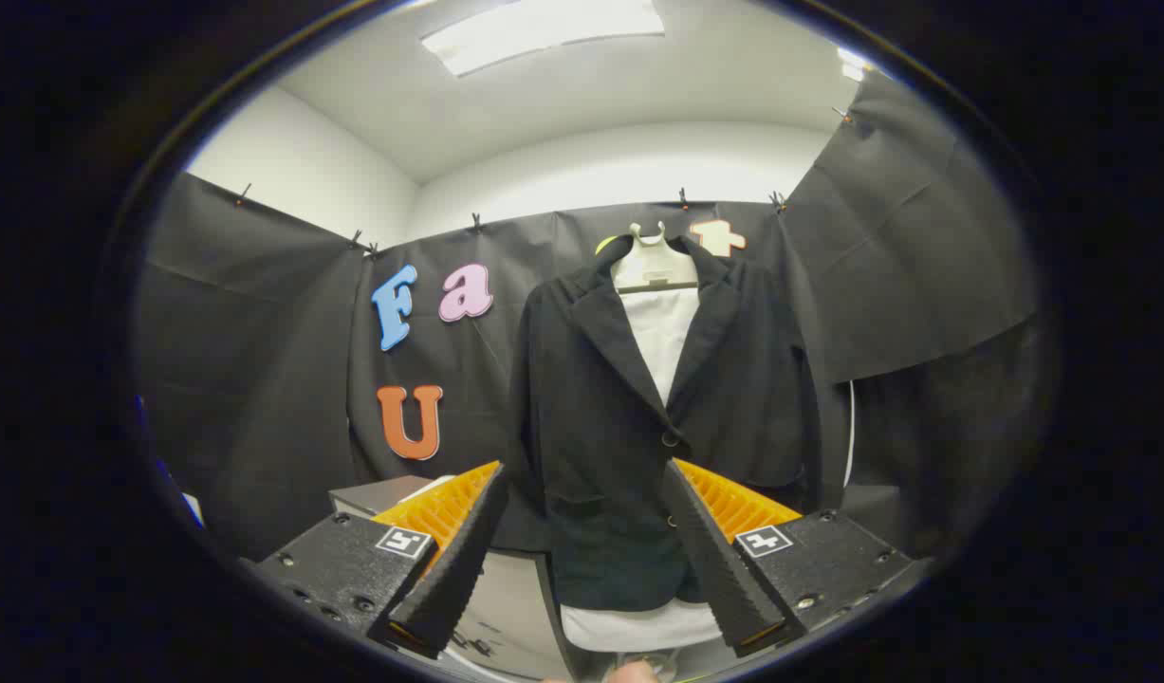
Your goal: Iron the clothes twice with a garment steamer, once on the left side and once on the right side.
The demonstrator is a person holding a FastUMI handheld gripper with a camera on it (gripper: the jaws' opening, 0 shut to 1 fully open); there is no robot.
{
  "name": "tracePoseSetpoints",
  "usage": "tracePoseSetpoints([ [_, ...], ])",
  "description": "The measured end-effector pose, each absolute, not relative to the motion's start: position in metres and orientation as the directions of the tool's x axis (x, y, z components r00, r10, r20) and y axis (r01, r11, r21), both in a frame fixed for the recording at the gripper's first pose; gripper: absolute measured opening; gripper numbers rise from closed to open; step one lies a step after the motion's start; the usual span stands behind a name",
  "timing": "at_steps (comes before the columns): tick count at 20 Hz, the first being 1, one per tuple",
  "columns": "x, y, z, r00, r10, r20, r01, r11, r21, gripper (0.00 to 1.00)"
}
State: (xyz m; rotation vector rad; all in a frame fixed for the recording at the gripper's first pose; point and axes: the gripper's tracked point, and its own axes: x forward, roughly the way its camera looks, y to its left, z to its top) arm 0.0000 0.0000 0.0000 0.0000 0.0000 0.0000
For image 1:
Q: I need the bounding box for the row of black cloth clips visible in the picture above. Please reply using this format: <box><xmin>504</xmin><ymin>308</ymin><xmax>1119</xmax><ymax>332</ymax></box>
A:
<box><xmin>235</xmin><ymin>106</ymin><xmax>853</xmax><ymax>259</ymax></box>

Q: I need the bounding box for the grey cabinet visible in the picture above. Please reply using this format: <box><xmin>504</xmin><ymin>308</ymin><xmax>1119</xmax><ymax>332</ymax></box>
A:
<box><xmin>328</xmin><ymin>474</ymin><xmax>568</xmax><ymax>682</ymax></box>

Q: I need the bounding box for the black suit jacket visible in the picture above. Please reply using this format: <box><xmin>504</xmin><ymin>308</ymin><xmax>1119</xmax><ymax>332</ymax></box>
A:
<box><xmin>506</xmin><ymin>235</ymin><xmax>853</xmax><ymax>613</ymax></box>

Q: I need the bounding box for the cream steamer hanger head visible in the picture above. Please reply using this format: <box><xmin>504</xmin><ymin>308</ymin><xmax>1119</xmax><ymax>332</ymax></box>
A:
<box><xmin>612</xmin><ymin>221</ymin><xmax>701</xmax><ymax>293</ymax></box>

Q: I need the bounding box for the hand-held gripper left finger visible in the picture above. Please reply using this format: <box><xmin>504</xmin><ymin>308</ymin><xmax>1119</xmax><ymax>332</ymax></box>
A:
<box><xmin>249</xmin><ymin>460</ymin><xmax>511</xmax><ymax>660</ymax></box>

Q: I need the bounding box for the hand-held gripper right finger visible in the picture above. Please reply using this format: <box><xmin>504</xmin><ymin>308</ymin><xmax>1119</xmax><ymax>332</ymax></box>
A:
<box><xmin>659</xmin><ymin>458</ymin><xmax>933</xmax><ymax>658</ymax></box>

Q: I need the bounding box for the black backdrop cloth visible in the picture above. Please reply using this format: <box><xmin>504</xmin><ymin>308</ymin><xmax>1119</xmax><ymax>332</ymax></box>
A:
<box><xmin>131</xmin><ymin>71</ymin><xmax>1052</xmax><ymax>570</ymax></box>

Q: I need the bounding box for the large rectangular ceiling light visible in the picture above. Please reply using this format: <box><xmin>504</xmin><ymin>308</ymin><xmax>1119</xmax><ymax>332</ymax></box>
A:
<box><xmin>420</xmin><ymin>0</ymin><xmax>666</xmax><ymax>77</ymax></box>

